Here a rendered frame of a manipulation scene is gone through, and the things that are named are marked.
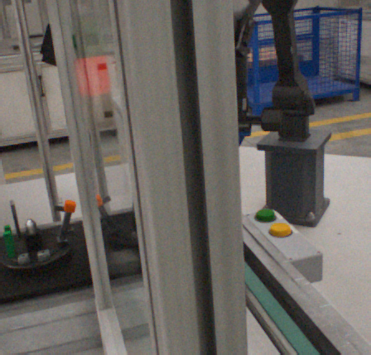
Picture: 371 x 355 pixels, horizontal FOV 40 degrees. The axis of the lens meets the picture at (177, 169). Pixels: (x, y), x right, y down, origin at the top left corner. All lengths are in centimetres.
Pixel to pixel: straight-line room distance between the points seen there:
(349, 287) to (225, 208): 92
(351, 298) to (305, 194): 32
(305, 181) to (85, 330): 62
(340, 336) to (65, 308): 44
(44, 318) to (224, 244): 76
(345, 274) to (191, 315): 95
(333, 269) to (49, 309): 58
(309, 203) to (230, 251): 112
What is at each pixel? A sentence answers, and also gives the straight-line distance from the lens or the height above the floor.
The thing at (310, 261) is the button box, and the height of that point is 95.
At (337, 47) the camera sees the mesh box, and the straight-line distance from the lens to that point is 574.
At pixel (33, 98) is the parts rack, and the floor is 124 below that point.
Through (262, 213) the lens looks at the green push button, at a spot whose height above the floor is 97.
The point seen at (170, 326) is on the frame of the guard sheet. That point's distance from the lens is 17.
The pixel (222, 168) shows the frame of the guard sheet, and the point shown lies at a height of 140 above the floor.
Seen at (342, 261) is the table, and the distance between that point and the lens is 116.
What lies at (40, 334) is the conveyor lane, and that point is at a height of 91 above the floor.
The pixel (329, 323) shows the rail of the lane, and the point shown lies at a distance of 83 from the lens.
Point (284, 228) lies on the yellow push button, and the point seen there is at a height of 97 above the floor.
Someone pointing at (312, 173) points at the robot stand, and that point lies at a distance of 126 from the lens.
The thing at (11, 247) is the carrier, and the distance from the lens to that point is 101.
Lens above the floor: 145
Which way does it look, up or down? 21 degrees down
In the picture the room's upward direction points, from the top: 5 degrees counter-clockwise
